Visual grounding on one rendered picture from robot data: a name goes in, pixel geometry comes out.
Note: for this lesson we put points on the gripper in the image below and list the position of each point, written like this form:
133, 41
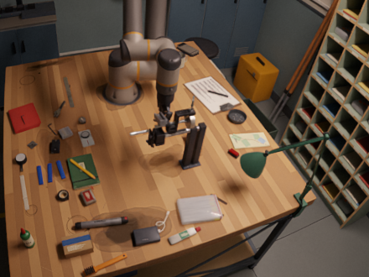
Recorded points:
165, 97

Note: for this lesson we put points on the grey square block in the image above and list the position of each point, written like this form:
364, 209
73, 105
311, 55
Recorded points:
65, 132

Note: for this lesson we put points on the white and green tube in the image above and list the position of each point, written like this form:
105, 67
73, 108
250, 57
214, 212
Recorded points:
184, 235

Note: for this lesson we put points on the grey marker with red cap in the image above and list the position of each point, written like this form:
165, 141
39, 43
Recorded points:
101, 222

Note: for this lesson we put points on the grey and red small box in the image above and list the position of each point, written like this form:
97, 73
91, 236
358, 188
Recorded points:
87, 197

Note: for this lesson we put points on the clear plastic zip pouch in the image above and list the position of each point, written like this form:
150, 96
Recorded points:
199, 209

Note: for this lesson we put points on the dark grey power bank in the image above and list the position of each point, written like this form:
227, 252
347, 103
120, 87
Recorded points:
146, 235

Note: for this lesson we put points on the grey dovetail cradle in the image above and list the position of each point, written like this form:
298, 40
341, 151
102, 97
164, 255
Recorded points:
161, 118

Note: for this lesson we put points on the red and black eraser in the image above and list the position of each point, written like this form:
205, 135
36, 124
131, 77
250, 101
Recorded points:
233, 152

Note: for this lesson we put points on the blue tyre lever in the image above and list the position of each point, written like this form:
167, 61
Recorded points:
60, 169
39, 175
50, 172

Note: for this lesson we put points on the blue metal lockers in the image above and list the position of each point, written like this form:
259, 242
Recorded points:
216, 28

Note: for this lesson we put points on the black hex key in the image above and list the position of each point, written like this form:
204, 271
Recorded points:
51, 128

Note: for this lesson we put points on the small black bracket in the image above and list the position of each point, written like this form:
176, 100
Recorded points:
54, 146

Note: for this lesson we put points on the small grey square plate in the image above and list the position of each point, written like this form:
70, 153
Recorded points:
32, 144

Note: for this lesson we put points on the black tape roll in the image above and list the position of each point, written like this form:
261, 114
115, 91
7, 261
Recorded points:
62, 195

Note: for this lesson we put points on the black round stool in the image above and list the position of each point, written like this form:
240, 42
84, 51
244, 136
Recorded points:
205, 47

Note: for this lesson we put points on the white plastic strip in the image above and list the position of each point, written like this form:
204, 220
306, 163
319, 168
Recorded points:
24, 192

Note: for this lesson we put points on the green desk lamp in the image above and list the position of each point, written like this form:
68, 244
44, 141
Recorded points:
253, 166

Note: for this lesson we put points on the black pen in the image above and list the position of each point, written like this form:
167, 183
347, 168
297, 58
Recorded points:
217, 93

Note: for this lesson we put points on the red flat box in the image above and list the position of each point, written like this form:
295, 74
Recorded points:
23, 118

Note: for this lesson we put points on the white bottle with green cap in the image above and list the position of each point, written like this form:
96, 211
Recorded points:
27, 239

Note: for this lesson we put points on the dark grey upright stand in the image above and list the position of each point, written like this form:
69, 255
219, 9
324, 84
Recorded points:
194, 146

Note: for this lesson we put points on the dark round parts dish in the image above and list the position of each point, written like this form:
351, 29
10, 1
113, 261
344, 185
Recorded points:
236, 116

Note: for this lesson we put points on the grey metal ruler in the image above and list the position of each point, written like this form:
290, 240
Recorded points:
68, 92

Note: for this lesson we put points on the dark grey GPS unit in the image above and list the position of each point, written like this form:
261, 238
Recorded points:
187, 49

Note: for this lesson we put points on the yellow bin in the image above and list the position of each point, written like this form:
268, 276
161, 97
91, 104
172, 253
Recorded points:
256, 76

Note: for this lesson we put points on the blue cabinet with worktop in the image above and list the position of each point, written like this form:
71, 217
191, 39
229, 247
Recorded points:
27, 37

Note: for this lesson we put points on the green notebook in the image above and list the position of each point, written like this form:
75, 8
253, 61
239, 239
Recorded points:
83, 172

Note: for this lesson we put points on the yellow pencil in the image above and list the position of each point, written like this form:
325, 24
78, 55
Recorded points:
82, 169

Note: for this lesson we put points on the blue and brown cardboard box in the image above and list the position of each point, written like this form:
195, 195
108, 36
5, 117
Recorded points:
77, 245

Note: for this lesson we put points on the green pigeonhole shelf unit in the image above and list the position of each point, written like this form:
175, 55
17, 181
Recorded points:
331, 112

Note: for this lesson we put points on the black tilting mount head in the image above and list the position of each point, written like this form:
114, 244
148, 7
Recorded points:
182, 116

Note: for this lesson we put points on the black bar clamp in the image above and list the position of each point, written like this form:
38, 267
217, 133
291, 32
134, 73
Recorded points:
155, 138

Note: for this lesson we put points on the folded paper map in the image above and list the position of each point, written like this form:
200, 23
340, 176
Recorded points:
249, 140

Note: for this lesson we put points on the white paper clipboard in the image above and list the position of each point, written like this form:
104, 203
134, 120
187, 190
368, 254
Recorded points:
211, 94

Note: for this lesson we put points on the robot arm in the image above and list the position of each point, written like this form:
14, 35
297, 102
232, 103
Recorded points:
135, 62

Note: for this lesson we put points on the grey device with round dial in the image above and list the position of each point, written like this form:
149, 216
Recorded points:
86, 138

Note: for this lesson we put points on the round black and white gauge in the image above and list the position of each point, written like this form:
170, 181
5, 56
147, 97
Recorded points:
20, 159

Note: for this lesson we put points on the silver cam lever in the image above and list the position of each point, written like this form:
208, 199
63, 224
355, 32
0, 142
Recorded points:
192, 103

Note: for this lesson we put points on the grey pebble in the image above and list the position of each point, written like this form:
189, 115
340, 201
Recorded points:
82, 120

